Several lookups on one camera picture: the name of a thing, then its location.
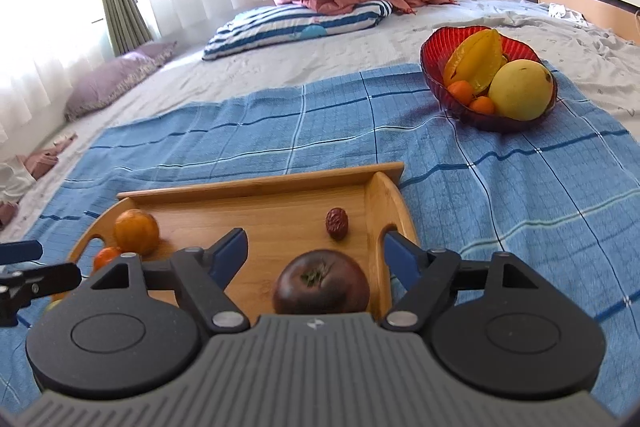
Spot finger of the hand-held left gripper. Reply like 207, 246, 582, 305
0, 263, 82, 328
0, 241, 43, 264

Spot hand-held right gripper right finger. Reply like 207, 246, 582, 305
381, 231, 551, 333

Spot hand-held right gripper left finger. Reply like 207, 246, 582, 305
75, 228, 251, 334

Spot small mandarin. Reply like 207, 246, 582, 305
93, 246, 123, 272

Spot wooden tray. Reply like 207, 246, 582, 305
52, 162, 421, 318

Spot red date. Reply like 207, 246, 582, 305
325, 207, 349, 241

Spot dark purple tomato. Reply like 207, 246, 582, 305
272, 249, 371, 315

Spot large orange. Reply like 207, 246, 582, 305
113, 209, 160, 256

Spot white cloth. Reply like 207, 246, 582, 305
0, 162, 37, 208

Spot pink cloth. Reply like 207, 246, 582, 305
22, 133, 78, 180

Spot blue checked blanket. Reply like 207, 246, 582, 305
0, 59, 640, 413

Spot purple pillow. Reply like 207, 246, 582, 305
65, 41, 178, 122

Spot red glass bowl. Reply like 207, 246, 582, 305
420, 25, 558, 134

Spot white bed sheet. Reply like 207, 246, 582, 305
0, 0, 640, 238

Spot yellow mango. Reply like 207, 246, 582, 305
488, 60, 556, 121

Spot yellow starfruit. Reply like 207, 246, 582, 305
443, 29, 508, 94

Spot blue striped pillow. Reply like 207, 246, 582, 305
202, 0, 393, 60

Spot white clothes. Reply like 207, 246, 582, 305
547, 3, 586, 20

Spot wooden bed frame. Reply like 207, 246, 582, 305
537, 0, 640, 42

